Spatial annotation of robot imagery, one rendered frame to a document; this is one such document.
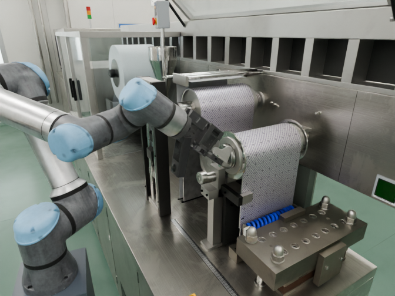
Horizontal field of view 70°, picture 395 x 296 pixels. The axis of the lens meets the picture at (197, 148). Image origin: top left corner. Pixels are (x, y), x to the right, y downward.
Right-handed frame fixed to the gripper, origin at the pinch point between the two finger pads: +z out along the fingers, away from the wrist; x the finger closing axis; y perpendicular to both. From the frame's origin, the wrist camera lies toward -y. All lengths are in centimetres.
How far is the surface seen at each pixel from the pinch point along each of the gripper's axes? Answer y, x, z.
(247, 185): -1.1, -4.7, 9.1
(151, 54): 25, 72, -11
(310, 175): 14.9, -3.0, 37.0
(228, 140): 6.9, 1.8, -1.4
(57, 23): 51, 552, -18
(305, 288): -16.7, -24.4, 32.4
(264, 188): 1.2, -4.8, 16.4
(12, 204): -149, 238, 15
